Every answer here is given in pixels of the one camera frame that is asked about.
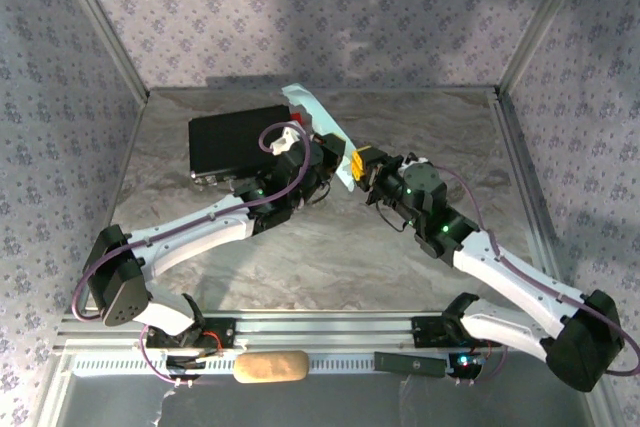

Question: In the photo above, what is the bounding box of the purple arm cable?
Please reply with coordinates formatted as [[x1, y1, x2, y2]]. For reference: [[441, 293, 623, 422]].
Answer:
[[433, 166, 640, 378], [72, 121, 314, 323]]

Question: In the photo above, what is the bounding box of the tan oval pad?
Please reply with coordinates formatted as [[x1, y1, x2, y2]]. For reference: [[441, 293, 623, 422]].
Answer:
[[233, 349, 310, 384]]

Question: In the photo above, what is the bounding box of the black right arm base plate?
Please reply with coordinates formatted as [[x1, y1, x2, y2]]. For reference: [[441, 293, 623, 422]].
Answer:
[[410, 315, 504, 348]]

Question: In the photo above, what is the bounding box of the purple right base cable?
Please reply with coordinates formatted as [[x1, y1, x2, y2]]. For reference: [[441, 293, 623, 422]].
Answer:
[[449, 344, 509, 388]]

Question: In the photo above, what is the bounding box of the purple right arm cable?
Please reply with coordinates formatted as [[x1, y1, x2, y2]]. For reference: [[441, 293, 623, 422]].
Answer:
[[433, 166, 640, 378]]

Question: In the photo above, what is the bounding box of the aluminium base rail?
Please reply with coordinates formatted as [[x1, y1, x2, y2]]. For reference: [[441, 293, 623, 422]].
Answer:
[[54, 310, 601, 354]]

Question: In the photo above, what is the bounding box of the black ribbed carry case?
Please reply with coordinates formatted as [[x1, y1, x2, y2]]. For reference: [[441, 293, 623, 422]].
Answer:
[[188, 104, 296, 184]]

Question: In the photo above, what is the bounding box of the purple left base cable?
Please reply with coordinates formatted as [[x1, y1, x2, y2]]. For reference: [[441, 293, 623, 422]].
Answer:
[[138, 324, 196, 389]]

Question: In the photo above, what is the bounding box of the white slotted cable duct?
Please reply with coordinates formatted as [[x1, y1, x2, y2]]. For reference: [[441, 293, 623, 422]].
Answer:
[[72, 351, 481, 378]]

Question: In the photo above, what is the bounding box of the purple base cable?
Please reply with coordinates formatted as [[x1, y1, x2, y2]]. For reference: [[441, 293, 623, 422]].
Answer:
[[138, 324, 196, 389], [449, 344, 509, 388]]

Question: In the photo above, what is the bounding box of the aluminium frame post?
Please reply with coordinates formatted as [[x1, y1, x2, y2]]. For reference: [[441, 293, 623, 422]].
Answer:
[[49, 0, 151, 101], [497, 0, 597, 94]]

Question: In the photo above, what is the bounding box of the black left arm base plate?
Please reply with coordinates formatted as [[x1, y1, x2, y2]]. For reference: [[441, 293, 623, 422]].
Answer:
[[144, 316, 237, 351]]

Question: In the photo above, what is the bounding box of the dark flat remote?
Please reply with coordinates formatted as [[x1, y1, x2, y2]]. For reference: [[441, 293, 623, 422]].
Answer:
[[373, 350, 447, 378]]

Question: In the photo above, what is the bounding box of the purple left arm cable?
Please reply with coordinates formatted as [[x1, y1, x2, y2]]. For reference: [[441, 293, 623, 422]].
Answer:
[[72, 121, 314, 323]]

